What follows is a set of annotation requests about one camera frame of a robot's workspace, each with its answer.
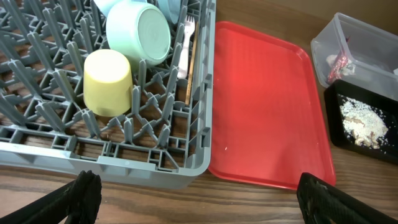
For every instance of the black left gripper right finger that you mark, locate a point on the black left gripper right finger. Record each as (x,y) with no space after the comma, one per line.
(321,202)

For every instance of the white plastic fork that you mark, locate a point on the white plastic fork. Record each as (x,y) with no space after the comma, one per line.
(183,62)

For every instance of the red plastic tray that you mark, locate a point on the red plastic tray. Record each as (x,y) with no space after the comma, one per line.
(268,125)

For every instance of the clear plastic waste bin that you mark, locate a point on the clear plastic waste bin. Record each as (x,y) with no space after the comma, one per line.
(358,53)

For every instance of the grey plastic dishwasher rack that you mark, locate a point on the grey plastic dishwasher rack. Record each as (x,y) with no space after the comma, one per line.
(158,142)

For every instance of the rice and peanut waste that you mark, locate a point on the rice and peanut waste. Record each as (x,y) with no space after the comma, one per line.
(364,124)

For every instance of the black food waste tray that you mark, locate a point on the black food waste tray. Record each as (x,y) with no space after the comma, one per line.
(385,107)

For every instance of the yellow plastic cup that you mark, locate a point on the yellow plastic cup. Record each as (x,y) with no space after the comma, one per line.
(107,83)

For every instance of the wooden chopstick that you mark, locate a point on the wooden chopstick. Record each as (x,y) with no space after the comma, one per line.
(191,67)

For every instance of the light blue bowl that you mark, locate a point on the light blue bowl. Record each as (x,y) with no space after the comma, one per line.
(105,4)

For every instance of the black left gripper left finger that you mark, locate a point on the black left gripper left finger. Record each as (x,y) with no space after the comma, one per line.
(76,202)

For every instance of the large light blue plate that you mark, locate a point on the large light blue plate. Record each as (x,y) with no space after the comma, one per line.
(170,9)

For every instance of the mint green bowl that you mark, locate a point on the mint green bowl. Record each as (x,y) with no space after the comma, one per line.
(138,30)

